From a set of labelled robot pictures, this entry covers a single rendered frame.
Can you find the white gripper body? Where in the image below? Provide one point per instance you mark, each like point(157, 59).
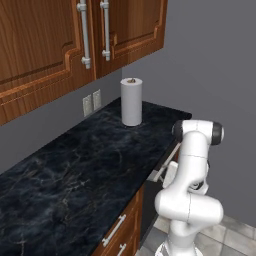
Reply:
point(170, 173)

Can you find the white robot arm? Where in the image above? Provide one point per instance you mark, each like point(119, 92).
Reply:
point(188, 203)

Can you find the black dishwasher door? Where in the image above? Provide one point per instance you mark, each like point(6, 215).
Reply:
point(149, 203)

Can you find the narrow wooden cupboard door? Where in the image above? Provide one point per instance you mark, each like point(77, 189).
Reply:
point(133, 30)

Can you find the wide wooden cupboard door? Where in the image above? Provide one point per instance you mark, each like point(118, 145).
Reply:
point(36, 50)

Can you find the wooden drawer front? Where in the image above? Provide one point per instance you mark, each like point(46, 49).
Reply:
point(131, 245)
point(128, 216)

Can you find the white paper towel roll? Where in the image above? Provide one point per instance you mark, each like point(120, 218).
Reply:
point(131, 103)

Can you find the grey wall socket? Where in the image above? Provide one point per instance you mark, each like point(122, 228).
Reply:
point(97, 99)
point(87, 105)

